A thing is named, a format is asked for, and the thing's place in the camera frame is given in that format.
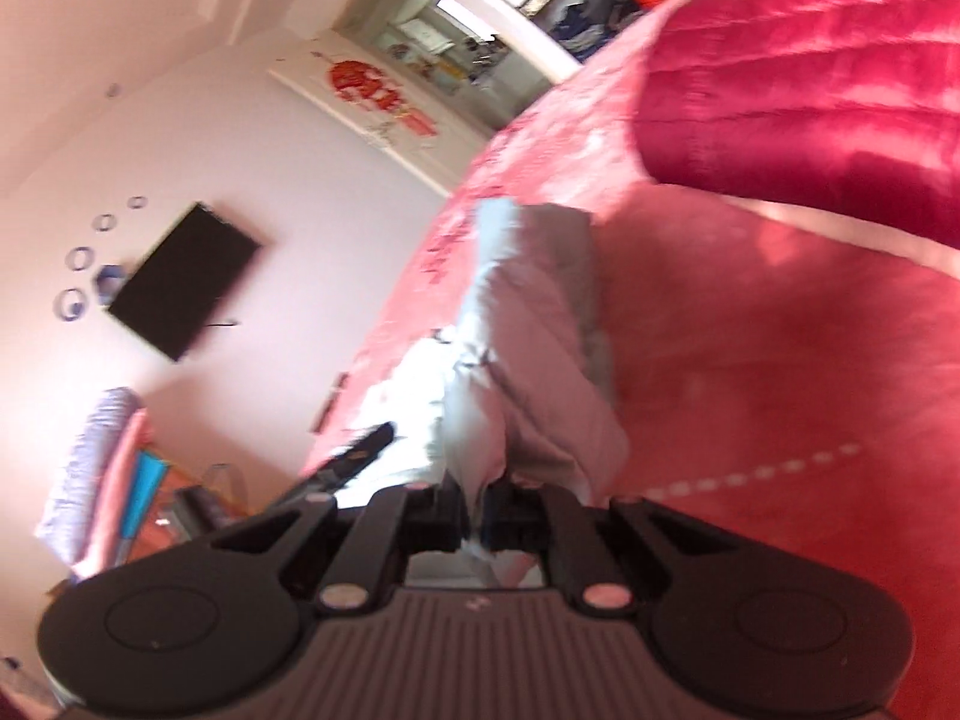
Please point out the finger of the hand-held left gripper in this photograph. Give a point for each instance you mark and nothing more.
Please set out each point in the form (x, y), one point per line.
(352, 457)

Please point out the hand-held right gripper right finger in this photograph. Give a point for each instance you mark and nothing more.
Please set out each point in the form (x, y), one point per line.
(517, 521)

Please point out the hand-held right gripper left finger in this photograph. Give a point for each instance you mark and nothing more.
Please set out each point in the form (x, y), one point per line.
(439, 517)

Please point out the light blue down jacket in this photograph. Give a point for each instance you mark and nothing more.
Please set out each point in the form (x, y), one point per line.
(525, 315)

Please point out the pile of dark clothes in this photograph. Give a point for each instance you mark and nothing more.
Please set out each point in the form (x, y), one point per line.
(600, 7)

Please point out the blue folded cloth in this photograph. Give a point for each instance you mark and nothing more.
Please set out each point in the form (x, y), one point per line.
(142, 491)

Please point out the pink heart print bed blanket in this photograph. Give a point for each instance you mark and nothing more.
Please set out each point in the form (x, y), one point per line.
(750, 390)

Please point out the folded blankets pile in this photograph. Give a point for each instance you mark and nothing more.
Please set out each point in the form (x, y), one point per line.
(82, 465)

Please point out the white door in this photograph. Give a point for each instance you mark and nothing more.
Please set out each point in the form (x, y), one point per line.
(390, 142)

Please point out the red knot door decoration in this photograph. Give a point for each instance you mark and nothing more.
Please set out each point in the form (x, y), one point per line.
(375, 94)

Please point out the kitchen cabinet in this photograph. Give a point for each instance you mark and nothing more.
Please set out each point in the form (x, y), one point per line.
(450, 37)

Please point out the dark red quilted blanket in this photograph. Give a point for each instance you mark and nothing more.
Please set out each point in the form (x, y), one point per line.
(787, 75)

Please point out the black wall television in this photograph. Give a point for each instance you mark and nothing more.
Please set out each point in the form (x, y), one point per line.
(184, 281)

